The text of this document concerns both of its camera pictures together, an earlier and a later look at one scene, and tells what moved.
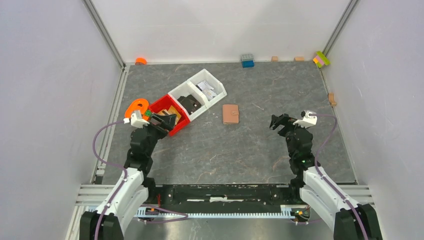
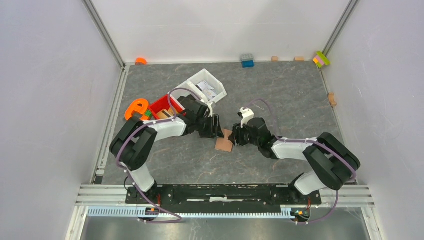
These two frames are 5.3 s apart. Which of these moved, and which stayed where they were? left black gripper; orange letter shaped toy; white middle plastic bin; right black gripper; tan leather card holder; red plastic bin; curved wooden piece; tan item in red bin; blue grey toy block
Moved: left black gripper; right black gripper; tan leather card holder
Stayed: white middle plastic bin; tan item in red bin; orange letter shaped toy; blue grey toy block; red plastic bin; curved wooden piece
